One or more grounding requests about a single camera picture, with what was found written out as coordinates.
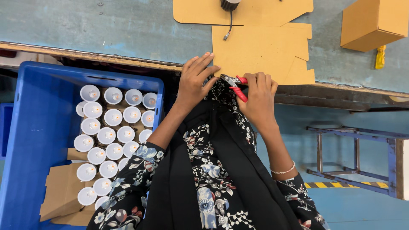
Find large blue plastic crate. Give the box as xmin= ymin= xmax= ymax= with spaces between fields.
xmin=0 ymin=61 xmax=165 ymax=230

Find small blue plastic bin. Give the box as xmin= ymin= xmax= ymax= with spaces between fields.
xmin=0 ymin=102 xmax=15 ymax=160

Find person's right hand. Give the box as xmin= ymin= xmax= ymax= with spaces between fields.
xmin=238 ymin=72 xmax=279 ymax=132

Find silver beaded bracelet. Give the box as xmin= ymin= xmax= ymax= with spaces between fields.
xmin=269 ymin=160 xmax=296 ymax=175

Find brown cardboard box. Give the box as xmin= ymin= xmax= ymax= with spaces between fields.
xmin=212 ymin=22 xmax=316 ymax=86
xmin=340 ymin=0 xmax=409 ymax=53
xmin=173 ymin=0 xmax=314 ymax=27

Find red-handled cutting pliers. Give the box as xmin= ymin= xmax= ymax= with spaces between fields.
xmin=220 ymin=74 xmax=249 ymax=103

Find person's left hand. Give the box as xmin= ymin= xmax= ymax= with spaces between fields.
xmin=176 ymin=52 xmax=221 ymax=111

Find black lamp part with cable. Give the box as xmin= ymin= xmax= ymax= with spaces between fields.
xmin=219 ymin=0 xmax=242 ymax=41

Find blue metal stool frame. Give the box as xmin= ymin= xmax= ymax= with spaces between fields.
xmin=306 ymin=125 xmax=409 ymax=200

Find closed brown cardboard box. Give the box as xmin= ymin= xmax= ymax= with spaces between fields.
xmin=340 ymin=0 xmax=409 ymax=53

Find black floral dress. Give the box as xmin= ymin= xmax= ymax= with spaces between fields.
xmin=86 ymin=77 xmax=331 ymax=230

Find black scarf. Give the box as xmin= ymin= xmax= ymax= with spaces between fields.
xmin=137 ymin=99 xmax=305 ymax=230

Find brown cardboard liner sheet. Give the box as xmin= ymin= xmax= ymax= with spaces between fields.
xmin=39 ymin=148 xmax=97 ymax=227

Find group of white lamp housings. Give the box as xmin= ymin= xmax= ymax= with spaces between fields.
xmin=73 ymin=84 xmax=158 ymax=211

